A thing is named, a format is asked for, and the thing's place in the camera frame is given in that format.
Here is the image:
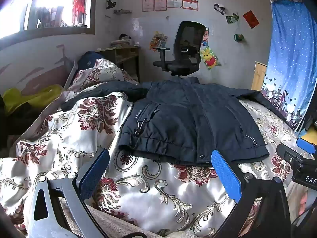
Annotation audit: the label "yellow bear poster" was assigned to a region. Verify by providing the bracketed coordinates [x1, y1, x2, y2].
[199, 46, 222, 71]

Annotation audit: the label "pile of papers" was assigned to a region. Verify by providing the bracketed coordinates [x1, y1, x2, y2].
[110, 33, 135, 47]

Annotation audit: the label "dark blue bag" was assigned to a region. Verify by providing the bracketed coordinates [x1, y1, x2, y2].
[77, 51, 104, 70]

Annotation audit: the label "red envelope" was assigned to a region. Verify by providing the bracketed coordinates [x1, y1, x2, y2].
[243, 10, 260, 29]

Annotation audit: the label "green photos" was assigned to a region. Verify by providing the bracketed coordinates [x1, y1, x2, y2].
[225, 13, 240, 24]

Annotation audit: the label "beige fleece blanket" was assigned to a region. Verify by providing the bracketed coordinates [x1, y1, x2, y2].
[58, 196, 171, 238]

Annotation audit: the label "orange cartoon poster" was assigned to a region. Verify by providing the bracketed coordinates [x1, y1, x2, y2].
[149, 31, 169, 51]

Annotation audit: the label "dark navy padded jacket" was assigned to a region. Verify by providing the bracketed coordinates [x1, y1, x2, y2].
[61, 76, 291, 166]

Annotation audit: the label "floral satin quilt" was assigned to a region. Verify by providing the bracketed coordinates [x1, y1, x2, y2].
[0, 58, 307, 238]

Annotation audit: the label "black mesh office chair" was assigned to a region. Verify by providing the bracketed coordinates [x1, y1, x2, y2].
[152, 21, 207, 77]

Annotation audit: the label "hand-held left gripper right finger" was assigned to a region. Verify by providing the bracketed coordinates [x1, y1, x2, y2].
[210, 149, 291, 238]

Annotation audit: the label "wooden board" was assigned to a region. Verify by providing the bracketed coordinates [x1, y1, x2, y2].
[251, 61, 268, 91]

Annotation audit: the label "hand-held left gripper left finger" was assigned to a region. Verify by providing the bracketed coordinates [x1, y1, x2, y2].
[25, 148, 111, 238]

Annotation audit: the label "cartoon boy poster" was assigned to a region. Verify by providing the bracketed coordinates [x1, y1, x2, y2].
[202, 27, 210, 47]

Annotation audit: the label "window with brown frame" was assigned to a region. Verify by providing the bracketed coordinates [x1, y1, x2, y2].
[0, 0, 96, 47]

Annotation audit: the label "red hanging garment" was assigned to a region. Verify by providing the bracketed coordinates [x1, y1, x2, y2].
[72, 0, 88, 25]

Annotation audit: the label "white bed frame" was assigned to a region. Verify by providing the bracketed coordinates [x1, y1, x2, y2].
[64, 59, 78, 90]

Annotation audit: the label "blue printed curtain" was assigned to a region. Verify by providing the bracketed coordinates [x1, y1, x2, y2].
[263, 0, 314, 132]

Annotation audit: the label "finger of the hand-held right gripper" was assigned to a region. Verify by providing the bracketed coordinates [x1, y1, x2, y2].
[296, 137, 317, 155]
[276, 143, 304, 165]

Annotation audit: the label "person's right hand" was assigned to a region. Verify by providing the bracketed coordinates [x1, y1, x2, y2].
[298, 193, 310, 217]

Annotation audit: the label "dark cloth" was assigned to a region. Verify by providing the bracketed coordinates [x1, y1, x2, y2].
[0, 93, 53, 135]

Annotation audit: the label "yellow green cloth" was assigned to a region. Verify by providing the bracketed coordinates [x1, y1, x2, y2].
[2, 84, 65, 116]

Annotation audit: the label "black cable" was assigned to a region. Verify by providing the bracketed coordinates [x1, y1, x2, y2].
[118, 232, 149, 238]

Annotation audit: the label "wooden desk with shelves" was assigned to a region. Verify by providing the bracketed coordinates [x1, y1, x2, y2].
[95, 45, 141, 83]

